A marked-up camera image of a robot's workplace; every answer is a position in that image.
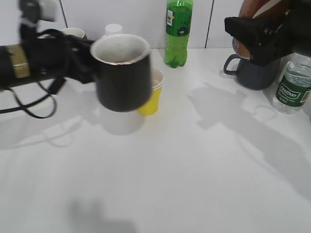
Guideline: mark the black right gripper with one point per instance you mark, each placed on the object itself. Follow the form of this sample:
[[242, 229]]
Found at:
[[274, 37]]

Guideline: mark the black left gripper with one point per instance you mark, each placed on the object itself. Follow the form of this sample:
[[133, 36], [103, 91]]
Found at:
[[61, 55]]

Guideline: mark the brown Nescafe coffee bottle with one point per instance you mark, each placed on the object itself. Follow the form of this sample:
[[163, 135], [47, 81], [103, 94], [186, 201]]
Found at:
[[252, 9]]

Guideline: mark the black ceramic mug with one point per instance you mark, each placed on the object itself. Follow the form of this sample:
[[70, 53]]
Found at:
[[123, 78]]

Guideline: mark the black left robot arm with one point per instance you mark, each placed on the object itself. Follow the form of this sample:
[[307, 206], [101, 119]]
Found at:
[[15, 69]]

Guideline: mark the yellow paper cup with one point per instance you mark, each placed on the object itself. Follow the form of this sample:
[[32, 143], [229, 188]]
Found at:
[[151, 106]]

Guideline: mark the maroon ceramic mug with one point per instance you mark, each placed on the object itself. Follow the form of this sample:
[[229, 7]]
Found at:
[[74, 32]]

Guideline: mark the dark grey ceramic mug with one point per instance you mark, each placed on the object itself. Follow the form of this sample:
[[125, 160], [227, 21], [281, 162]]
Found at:
[[252, 76]]

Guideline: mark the white plastic milk bottle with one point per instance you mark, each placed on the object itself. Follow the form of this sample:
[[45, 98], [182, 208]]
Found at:
[[112, 29]]

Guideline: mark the clear water bottle green label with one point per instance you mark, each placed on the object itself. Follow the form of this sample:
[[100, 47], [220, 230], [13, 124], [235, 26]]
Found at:
[[295, 86]]

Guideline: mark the green soda bottle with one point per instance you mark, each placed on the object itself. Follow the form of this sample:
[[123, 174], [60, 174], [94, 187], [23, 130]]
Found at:
[[178, 24]]

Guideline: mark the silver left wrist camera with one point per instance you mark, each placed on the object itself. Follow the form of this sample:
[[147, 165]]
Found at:
[[35, 10]]

